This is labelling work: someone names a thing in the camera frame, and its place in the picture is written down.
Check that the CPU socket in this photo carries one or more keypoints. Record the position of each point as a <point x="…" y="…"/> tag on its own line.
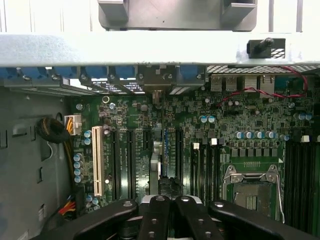
<point x="252" y="200"/>

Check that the black case intrusion switch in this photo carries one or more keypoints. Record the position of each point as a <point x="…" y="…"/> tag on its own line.
<point x="265" y="48"/>

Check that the white expansion slot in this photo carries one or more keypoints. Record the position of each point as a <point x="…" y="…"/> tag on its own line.
<point x="97" y="162"/>

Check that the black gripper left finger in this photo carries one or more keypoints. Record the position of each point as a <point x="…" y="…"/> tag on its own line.
<point x="155" y="220"/>

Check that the grey parts rack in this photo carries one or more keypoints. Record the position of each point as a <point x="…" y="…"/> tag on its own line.
<point x="175" y="17"/>

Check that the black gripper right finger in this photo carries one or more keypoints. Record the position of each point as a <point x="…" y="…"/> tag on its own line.
<point x="192" y="222"/>

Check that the open black PC case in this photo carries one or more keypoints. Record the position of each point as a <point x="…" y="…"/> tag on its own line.
<point x="125" y="47"/>

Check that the blue card retention latch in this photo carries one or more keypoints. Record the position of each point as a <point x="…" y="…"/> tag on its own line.
<point x="125" y="72"/>
<point x="98" y="72"/>
<point x="8" y="72"/>
<point x="191" y="72"/>
<point x="37" y="73"/>
<point x="67" y="73"/>

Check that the green motherboard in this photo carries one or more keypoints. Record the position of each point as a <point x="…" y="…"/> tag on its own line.
<point x="200" y="112"/>

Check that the white power connector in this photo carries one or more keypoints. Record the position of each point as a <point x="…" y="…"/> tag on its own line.
<point x="73" y="125"/>

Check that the blue expansion slot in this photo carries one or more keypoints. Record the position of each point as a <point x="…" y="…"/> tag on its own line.
<point x="165" y="150"/>

